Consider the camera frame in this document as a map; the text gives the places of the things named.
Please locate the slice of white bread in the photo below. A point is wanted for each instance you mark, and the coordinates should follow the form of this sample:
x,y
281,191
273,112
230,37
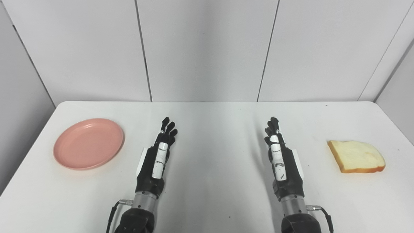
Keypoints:
x,y
355,156

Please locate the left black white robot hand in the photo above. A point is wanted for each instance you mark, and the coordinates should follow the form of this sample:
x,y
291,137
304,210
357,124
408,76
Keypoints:
x,y
152,168

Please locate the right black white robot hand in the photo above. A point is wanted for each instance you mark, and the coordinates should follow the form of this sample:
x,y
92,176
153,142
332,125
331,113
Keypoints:
x,y
284,168

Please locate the pink round plate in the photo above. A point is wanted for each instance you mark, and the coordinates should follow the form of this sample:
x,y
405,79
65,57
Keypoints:
x,y
89,143

